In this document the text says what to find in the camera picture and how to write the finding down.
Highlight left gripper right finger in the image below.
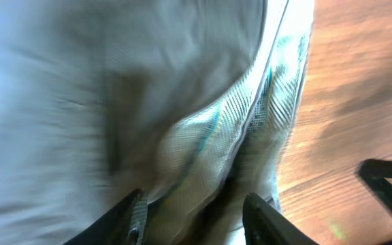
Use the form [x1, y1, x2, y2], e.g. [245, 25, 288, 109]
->
[242, 193, 317, 245]

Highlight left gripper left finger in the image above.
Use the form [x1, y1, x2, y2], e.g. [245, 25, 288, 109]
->
[64, 189, 148, 245]

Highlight grey cotton shorts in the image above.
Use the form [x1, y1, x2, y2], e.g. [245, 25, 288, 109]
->
[0, 0, 315, 244]

